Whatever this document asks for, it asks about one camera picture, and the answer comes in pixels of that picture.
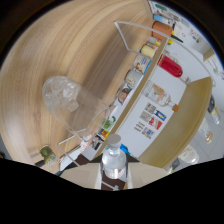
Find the black rectangular block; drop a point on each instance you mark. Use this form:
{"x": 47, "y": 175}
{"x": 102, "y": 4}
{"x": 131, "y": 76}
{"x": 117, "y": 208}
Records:
{"x": 39, "y": 163}

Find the blue poster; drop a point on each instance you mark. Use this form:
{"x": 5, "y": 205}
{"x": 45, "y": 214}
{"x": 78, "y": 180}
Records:
{"x": 160, "y": 115}

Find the red poster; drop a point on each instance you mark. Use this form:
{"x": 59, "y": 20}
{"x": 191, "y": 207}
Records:
{"x": 155, "y": 122}

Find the blue liquid glass bottle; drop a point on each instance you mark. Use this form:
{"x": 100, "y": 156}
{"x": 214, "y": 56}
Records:
{"x": 125, "y": 149}

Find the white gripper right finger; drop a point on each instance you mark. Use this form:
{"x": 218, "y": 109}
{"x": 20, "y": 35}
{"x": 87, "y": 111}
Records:
{"x": 145, "y": 172}

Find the yellow red cup white lid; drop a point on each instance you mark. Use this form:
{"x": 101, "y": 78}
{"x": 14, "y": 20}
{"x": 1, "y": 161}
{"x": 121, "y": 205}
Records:
{"x": 102, "y": 134}

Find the white bowl with red print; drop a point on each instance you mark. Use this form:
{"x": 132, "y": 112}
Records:
{"x": 124, "y": 95}

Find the clear bottle with silver cap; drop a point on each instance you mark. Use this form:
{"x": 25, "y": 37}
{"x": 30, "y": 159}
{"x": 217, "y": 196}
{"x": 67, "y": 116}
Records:
{"x": 114, "y": 163}

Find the blue rimmed bowl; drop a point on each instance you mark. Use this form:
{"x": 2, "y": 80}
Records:
{"x": 142, "y": 64}

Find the black white striped poster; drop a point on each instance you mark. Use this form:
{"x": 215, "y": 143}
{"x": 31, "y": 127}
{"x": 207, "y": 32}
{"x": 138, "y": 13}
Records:
{"x": 139, "y": 126}

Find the long wooden wall shelf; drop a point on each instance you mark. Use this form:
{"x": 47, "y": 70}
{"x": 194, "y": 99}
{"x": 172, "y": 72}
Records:
{"x": 208, "y": 55}

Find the white mug with green print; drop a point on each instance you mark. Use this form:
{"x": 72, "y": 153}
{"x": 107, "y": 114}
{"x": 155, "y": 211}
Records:
{"x": 108, "y": 124}

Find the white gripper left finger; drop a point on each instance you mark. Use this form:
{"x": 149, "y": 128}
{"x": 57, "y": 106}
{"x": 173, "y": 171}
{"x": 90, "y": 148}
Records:
{"x": 83, "y": 175}

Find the wooden two-tier rack white frame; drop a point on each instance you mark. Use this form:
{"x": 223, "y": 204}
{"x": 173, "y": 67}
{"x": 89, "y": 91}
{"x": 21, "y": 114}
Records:
{"x": 180, "y": 123}

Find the glass jar with wooden lid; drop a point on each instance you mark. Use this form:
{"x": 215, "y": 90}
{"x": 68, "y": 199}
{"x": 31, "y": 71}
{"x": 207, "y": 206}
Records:
{"x": 206, "y": 133}

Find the clear drinking glass with ice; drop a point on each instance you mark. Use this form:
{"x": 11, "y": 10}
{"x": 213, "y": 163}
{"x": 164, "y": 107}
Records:
{"x": 73, "y": 103}

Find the tan grey poster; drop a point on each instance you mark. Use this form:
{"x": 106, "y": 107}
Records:
{"x": 145, "y": 116}

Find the clear bottle with orange cap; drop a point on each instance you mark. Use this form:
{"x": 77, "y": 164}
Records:
{"x": 159, "y": 95}

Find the orange basket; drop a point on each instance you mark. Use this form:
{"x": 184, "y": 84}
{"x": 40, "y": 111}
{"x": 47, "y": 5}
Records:
{"x": 162, "y": 30}

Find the red liquid glass bottle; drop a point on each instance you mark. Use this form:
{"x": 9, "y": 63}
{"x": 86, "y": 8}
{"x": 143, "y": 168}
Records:
{"x": 170, "y": 66}

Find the small dark sauce bottle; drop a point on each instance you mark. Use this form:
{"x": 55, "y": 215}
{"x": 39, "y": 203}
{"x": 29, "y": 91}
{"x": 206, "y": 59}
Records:
{"x": 99, "y": 140}

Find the multicolour poster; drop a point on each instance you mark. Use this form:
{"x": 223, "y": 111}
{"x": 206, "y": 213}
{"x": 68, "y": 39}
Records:
{"x": 147, "y": 132}

